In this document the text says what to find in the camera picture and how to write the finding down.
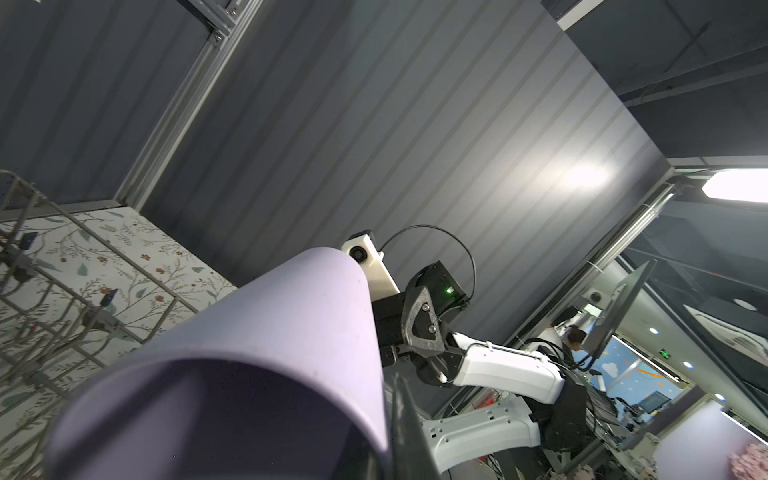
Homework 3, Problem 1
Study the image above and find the ceiling light panel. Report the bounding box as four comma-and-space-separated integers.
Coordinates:
702, 169, 768, 204

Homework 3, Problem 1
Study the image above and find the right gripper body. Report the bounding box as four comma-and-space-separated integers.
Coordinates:
372, 261, 468, 384

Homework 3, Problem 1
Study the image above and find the grey wire dish rack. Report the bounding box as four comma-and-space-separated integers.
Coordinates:
0, 169, 199, 480

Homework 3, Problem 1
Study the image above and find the floral table mat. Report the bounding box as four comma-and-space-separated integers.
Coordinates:
0, 206, 238, 480

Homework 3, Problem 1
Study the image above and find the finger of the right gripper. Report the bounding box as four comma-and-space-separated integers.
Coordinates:
401, 286, 445, 354

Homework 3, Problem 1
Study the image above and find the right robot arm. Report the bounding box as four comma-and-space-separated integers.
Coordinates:
364, 261, 617, 473

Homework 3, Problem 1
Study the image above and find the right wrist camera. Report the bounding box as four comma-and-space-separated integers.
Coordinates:
341, 230, 400, 302

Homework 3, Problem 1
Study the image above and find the purple plastic cup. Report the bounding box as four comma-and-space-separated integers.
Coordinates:
44, 247, 390, 479

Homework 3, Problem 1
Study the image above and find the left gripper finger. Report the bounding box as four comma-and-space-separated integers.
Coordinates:
389, 374, 440, 480

